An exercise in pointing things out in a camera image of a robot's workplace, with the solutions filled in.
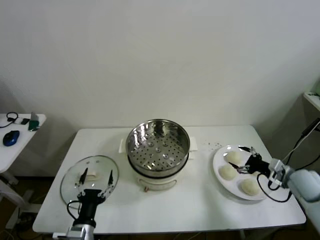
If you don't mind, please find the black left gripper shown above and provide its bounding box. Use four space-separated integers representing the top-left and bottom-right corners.
74 167 116 224

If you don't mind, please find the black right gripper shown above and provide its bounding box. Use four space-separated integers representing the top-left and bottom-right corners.
228 146 272 176

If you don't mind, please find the white steamed baozi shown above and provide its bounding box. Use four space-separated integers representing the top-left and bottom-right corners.
239 178 261 196
224 150 243 165
218 164 237 181

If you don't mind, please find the round glass lid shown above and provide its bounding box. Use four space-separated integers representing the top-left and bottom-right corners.
59 155 120 208

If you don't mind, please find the stainless steel steamer basket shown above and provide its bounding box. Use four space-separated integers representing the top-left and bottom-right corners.
117 119 200 177

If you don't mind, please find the white round plate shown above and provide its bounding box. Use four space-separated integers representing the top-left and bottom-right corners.
212 144 276 202

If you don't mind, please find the white electric cooker pot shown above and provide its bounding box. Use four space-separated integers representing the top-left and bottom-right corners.
127 149 196 193

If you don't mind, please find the white side table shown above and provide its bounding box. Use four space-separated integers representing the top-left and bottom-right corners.
0 113 47 230

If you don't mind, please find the green and grey tool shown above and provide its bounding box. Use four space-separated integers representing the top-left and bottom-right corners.
27 111 41 132

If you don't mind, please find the white shelf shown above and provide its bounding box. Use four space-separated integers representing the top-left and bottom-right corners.
302 91 320 112

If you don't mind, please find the blue computer mouse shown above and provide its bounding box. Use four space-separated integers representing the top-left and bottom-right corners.
2 130 20 147

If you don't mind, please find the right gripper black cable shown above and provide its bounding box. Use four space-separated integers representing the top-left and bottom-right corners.
257 173 292 203

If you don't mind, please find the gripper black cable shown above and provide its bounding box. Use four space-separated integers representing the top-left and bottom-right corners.
66 199 83 221
257 173 292 203

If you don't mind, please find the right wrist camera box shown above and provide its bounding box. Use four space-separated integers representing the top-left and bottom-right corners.
268 158 287 187

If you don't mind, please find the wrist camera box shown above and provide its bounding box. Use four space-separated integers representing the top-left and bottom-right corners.
66 223 85 238
268 158 287 187

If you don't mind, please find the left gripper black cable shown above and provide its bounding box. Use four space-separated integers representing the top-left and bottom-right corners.
66 199 83 221

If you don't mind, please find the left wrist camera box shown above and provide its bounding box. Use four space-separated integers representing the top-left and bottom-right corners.
66 223 85 238

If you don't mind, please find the camera cable white plug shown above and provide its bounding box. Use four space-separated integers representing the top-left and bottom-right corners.
52 232 76 239

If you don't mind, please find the black earphone cable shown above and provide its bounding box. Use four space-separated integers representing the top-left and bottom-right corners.
0 112 19 129

